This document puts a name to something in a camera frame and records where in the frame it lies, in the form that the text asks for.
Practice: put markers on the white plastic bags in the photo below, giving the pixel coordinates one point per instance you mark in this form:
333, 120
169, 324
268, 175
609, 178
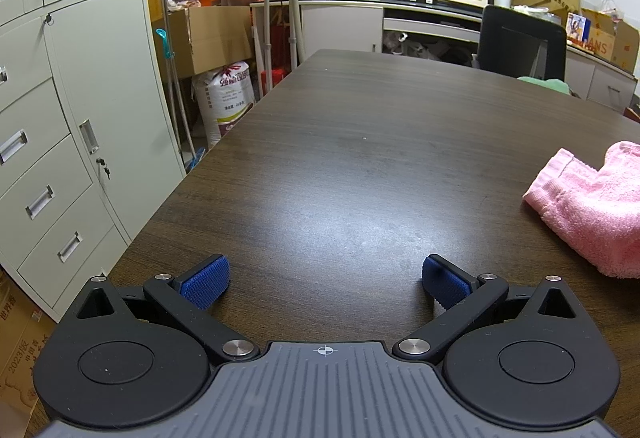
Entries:
405, 45

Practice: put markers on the black office chair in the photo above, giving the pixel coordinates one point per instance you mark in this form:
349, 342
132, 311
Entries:
515, 42

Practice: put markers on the green cushion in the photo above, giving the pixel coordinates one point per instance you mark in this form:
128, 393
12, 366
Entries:
545, 85

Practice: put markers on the large open cardboard box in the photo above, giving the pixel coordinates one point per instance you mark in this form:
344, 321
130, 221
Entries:
215, 37

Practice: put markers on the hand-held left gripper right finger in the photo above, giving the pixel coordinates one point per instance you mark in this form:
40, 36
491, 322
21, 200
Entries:
445, 285

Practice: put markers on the grey metal cabinet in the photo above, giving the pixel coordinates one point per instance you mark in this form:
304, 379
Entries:
110, 92

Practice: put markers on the small photo box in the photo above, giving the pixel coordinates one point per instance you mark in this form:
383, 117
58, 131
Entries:
576, 27

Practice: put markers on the cardboard box with red print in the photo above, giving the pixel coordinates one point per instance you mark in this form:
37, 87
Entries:
625, 42

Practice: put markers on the pink towel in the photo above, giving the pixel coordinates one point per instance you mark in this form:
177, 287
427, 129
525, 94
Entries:
590, 213

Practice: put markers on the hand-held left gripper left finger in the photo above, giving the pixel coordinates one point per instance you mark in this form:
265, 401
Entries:
205, 283

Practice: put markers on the white printed sack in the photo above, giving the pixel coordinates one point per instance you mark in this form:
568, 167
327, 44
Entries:
227, 102

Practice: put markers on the low white sideboard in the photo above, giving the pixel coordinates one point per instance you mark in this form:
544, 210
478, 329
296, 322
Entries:
340, 25

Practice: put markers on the printed brown floor carton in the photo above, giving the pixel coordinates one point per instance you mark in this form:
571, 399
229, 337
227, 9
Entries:
17, 358

